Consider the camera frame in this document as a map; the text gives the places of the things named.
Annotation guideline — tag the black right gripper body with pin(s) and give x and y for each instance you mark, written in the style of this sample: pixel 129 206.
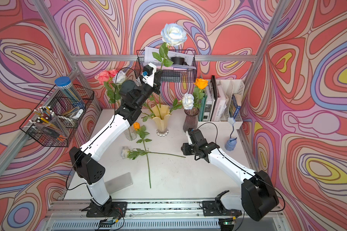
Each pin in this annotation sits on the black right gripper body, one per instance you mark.
pixel 190 149

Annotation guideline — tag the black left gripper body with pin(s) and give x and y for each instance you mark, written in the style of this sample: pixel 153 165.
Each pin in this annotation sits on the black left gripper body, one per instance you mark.
pixel 154 89

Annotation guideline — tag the pink artificial rose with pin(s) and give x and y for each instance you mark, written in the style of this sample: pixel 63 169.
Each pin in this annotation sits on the pink artificial rose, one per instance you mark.
pixel 112 73
pixel 112 89

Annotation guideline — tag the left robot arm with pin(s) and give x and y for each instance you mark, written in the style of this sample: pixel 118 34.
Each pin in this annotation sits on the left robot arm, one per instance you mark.
pixel 85 160

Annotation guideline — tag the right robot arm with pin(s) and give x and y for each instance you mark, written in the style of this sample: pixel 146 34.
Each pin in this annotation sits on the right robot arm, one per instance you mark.
pixel 258 196

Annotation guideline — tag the white paper sheets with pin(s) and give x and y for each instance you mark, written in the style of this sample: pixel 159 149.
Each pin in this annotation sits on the white paper sheets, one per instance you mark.
pixel 187 54

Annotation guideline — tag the black tape roll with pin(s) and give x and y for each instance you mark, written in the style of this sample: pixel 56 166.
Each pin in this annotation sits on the black tape roll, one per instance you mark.
pixel 178 60

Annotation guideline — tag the purple ribbed glass vase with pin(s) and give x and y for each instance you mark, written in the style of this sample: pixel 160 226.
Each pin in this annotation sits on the purple ribbed glass vase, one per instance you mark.
pixel 191 120

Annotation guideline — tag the teal book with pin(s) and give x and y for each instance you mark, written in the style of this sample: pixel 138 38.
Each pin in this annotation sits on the teal book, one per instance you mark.
pixel 202 107

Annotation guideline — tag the yellow wavy glass vase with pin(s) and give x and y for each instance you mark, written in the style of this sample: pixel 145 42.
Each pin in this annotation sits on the yellow wavy glass vase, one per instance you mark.
pixel 161 119

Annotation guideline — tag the white pink book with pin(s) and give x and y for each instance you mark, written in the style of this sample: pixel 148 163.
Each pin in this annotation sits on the white pink book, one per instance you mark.
pixel 220 104

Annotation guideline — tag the blue colourful book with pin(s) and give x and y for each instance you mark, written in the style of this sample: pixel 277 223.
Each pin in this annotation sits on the blue colourful book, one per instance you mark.
pixel 235 105

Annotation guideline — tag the black white book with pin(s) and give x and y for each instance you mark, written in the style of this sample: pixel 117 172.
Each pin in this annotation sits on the black white book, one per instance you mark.
pixel 212 96

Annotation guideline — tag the white desktop file organizer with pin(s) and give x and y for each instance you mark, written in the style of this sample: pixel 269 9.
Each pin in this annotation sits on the white desktop file organizer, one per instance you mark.
pixel 230 87

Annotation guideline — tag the clear glass vase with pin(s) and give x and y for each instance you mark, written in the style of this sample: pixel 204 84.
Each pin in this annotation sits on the clear glass vase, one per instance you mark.
pixel 130 133

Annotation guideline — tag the blue lid pencil jar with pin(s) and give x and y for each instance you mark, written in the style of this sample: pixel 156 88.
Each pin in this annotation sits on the blue lid pencil jar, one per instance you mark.
pixel 68 89

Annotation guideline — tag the green circuit board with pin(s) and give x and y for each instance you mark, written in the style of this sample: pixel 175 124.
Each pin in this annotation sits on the green circuit board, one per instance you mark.
pixel 106 222

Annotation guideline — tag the clear pen cup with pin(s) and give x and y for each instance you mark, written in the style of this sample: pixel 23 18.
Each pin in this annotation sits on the clear pen cup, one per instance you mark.
pixel 49 123

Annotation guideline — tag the black wire wall basket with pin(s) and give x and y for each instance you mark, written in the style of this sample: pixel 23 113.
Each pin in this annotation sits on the black wire wall basket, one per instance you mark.
pixel 186 72

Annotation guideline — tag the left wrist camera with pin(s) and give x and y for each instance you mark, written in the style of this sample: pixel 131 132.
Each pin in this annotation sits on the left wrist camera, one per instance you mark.
pixel 148 74

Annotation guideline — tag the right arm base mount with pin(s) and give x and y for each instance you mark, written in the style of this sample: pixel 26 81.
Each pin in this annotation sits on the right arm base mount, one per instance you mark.
pixel 214 208

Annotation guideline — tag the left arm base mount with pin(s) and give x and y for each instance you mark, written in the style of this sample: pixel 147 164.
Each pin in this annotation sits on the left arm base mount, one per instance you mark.
pixel 109 209

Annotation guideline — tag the black wire side basket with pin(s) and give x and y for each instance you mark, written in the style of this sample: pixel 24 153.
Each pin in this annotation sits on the black wire side basket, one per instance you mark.
pixel 69 115

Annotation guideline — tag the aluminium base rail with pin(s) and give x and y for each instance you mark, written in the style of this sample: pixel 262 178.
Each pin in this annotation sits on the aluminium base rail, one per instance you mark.
pixel 156 215

